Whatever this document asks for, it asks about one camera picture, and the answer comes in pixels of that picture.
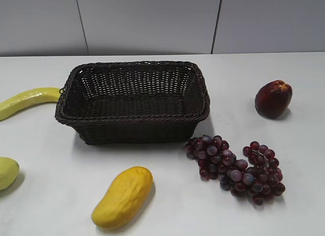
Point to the yellow banana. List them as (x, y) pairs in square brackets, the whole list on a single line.
[(28, 99)]

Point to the black woven basket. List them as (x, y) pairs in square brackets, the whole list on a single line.
[(134, 102)]

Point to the yellow mango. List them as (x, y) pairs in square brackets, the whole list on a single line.
[(124, 198)]

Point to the dark red peach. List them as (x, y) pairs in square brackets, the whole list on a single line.
[(273, 99)]

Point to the purple grape bunch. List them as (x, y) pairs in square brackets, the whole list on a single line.
[(257, 176)]

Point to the green mango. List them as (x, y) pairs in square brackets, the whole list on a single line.
[(9, 171)]

